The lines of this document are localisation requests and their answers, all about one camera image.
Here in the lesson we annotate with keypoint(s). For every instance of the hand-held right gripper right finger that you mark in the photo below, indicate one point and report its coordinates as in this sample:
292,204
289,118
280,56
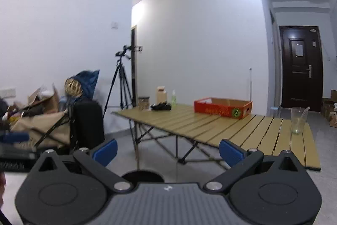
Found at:
230,152

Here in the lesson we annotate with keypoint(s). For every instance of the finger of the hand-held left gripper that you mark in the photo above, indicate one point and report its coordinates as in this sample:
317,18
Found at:
14,138

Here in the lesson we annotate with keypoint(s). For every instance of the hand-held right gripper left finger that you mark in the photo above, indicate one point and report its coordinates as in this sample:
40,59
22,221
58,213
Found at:
105,152

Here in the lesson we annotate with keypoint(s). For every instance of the wooden folding table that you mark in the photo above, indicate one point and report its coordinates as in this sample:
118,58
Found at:
210,124

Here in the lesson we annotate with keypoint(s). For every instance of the red cardboard tray box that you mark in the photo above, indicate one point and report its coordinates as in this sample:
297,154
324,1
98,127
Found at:
218,109

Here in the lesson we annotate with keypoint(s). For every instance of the open brown cardboard box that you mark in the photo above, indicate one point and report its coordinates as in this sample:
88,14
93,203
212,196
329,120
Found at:
51,105

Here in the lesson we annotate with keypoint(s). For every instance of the glass storage jar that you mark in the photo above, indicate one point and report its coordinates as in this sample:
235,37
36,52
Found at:
143,104

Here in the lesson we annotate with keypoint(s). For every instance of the black flat pouch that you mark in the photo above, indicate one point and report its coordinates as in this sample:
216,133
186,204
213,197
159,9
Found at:
160,107

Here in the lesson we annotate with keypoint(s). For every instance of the blue fabric bag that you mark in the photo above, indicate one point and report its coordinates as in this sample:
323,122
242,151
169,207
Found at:
88,82

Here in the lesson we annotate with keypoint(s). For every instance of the clear glass cup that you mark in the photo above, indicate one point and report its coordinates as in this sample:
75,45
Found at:
296,122

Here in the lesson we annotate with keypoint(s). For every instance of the wicker ball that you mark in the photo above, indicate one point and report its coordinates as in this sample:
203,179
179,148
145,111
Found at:
73,87

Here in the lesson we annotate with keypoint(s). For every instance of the green spray bottle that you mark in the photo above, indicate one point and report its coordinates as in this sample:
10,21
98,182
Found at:
173,101

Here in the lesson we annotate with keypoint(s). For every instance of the brown boxes on table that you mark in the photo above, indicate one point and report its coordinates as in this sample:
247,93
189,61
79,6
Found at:
161,95

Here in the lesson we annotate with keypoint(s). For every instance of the clear drinking straw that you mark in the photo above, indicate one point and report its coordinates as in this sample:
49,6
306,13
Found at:
306,110

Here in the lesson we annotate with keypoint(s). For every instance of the dark interior door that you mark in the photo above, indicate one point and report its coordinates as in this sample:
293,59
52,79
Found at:
134,69

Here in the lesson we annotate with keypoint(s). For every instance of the dark brown entrance door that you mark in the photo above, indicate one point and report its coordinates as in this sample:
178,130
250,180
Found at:
300,77

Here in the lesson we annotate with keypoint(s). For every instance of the stacked cardboard boxes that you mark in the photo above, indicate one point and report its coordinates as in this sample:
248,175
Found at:
332,111

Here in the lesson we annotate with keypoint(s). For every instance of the white wall socket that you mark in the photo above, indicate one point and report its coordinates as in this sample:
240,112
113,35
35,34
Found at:
8,93

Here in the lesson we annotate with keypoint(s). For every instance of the black camera tripod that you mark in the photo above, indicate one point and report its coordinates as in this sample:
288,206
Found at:
120,60

